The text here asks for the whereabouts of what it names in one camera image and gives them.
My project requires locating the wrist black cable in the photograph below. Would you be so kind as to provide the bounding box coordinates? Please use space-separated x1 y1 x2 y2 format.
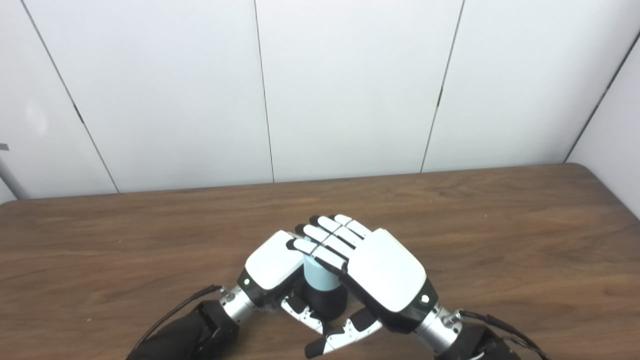
450 309 551 360
131 284 227 351

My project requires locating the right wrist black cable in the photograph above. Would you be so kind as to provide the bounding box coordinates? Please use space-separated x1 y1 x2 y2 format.
450 309 551 360

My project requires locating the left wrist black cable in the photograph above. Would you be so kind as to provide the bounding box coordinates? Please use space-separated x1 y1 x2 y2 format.
131 284 227 351

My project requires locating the black nozzle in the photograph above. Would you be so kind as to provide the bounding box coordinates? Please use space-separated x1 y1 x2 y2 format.
292 282 348 322

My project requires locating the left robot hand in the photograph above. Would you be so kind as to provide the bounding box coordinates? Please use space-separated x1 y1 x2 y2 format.
236 230 331 335

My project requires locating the light blue cylinder cup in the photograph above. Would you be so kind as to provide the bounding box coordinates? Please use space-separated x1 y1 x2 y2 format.
302 238 342 291

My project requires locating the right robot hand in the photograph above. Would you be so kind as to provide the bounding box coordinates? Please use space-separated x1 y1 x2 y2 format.
285 214 439 359

